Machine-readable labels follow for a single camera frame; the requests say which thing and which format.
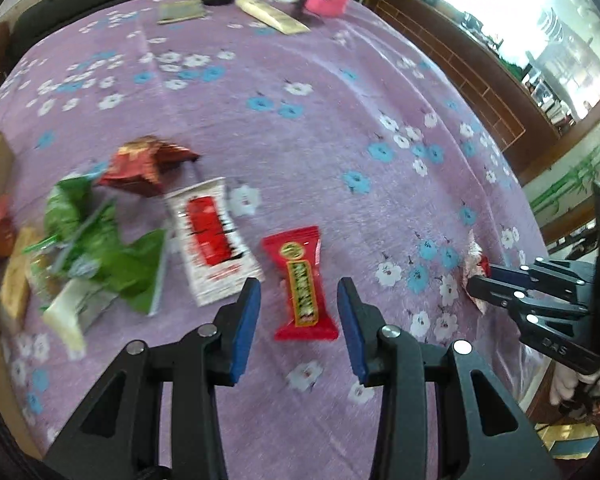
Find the white and red snack packet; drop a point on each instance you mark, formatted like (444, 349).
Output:
(210, 240)

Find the red snack packet yellow label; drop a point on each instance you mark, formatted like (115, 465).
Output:
(300, 285)

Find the cream long packet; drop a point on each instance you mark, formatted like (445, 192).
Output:
(272, 16)

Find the red and white candy wrapper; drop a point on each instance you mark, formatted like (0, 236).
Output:
(474, 262)

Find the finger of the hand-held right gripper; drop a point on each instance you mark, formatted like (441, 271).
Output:
(495, 291)
(506, 273)

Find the person's right hand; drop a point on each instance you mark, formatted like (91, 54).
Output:
(572, 385)

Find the wooden bench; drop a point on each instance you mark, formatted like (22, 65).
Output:
(460, 70)

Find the bamboo print panel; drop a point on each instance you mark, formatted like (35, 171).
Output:
(572, 185)

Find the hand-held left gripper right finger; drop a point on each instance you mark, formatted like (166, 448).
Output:
(353, 332)

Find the white and green snack packet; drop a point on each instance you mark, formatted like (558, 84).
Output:
(74, 312)

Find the dark red snack packet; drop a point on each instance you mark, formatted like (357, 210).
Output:
(142, 167)

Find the beige snack packet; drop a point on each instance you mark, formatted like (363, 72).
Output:
(15, 280)

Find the purple floral tablecloth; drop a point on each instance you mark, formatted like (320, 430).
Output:
(305, 125)

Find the olive flat packet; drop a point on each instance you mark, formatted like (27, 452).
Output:
(179, 11)

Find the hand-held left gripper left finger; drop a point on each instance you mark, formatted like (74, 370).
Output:
(245, 332)

